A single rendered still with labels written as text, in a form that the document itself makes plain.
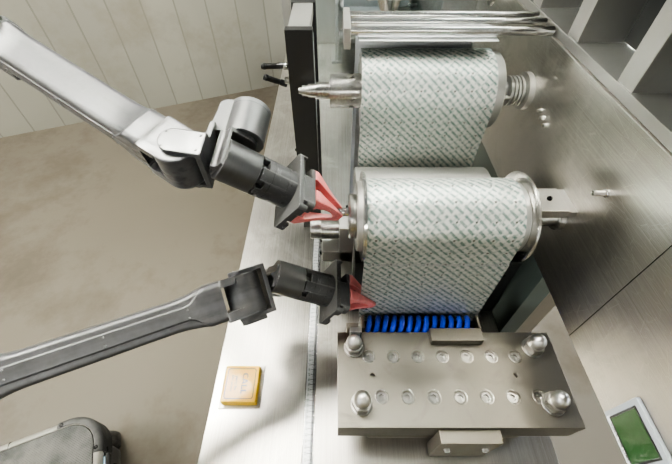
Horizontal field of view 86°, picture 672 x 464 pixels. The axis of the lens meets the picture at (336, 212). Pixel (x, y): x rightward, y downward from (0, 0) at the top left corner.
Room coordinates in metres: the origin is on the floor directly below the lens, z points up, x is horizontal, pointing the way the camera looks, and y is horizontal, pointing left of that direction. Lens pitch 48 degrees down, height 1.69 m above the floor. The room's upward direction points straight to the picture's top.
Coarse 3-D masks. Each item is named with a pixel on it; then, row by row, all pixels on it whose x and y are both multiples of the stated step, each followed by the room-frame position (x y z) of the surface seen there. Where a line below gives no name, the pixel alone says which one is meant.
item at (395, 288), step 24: (384, 264) 0.33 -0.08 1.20; (408, 264) 0.33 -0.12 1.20; (432, 264) 0.33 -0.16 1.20; (456, 264) 0.33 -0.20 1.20; (384, 288) 0.33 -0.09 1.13; (408, 288) 0.33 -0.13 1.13; (432, 288) 0.33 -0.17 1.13; (456, 288) 0.33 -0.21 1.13; (480, 288) 0.33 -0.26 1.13; (360, 312) 0.33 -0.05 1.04; (384, 312) 0.33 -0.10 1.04; (408, 312) 0.33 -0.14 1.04; (432, 312) 0.33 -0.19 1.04; (456, 312) 0.33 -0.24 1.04
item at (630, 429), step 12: (612, 420) 0.12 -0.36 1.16; (624, 420) 0.11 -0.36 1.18; (636, 420) 0.11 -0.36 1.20; (624, 432) 0.10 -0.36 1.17; (636, 432) 0.10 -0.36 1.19; (624, 444) 0.09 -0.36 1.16; (636, 444) 0.08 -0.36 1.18; (648, 444) 0.08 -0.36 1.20; (636, 456) 0.07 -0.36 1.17; (648, 456) 0.07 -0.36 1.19
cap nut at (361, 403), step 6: (360, 390) 0.18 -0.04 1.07; (354, 396) 0.17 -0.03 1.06; (360, 396) 0.17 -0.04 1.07; (366, 396) 0.17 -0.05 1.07; (354, 402) 0.16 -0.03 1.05; (360, 402) 0.16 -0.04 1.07; (366, 402) 0.16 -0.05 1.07; (354, 408) 0.16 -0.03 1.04; (360, 408) 0.16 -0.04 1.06; (366, 408) 0.16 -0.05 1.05; (360, 414) 0.15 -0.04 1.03; (366, 414) 0.15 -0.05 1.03
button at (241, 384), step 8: (232, 368) 0.26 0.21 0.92; (240, 368) 0.26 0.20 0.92; (248, 368) 0.26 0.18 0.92; (256, 368) 0.26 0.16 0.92; (232, 376) 0.25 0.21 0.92; (240, 376) 0.25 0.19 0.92; (248, 376) 0.25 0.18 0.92; (256, 376) 0.25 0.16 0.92; (224, 384) 0.23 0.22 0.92; (232, 384) 0.23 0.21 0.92; (240, 384) 0.23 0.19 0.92; (248, 384) 0.23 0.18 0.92; (256, 384) 0.23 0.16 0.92; (224, 392) 0.22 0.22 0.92; (232, 392) 0.22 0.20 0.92; (240, 392) 0.22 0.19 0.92; (248, 392) 0.22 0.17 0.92; (256, 392) 0.22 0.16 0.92; (224, 400) 0.20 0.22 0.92; (232, 400) 0.20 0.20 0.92; (240, 400) 0.20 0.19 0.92; (248, 400) 0.20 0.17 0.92; (256, 400) 0.20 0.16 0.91
